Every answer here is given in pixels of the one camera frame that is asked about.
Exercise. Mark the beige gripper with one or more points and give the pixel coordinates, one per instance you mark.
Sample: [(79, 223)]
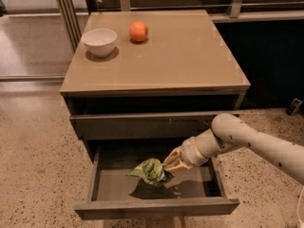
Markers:
[(189, 152)]

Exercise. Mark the green jalapeno chip bag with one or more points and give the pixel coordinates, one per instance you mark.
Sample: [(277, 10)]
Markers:
[(152, 172)]

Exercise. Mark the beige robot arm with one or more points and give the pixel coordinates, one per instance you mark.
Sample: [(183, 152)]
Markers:
[(227, 133)]

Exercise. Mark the closed top drawer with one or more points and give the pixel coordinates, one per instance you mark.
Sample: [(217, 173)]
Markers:
[(142, 125)]

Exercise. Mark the open middle drawer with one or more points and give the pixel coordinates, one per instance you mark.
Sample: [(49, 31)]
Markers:
[(114, 194)]

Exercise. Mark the grey drawer cabinet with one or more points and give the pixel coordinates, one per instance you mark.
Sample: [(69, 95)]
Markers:
[(182, 66)]

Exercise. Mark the small black device on floor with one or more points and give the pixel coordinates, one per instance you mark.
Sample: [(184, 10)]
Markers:
[(294, 107)]

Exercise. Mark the orange fruit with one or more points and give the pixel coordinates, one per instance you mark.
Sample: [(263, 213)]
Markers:
[(138, 31)]

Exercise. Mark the white ceramic bowl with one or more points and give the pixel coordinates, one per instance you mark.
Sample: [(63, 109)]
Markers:
[(99, 42)]

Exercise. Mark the metal railing frame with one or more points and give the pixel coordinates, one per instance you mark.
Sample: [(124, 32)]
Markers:
[(221, 11)]

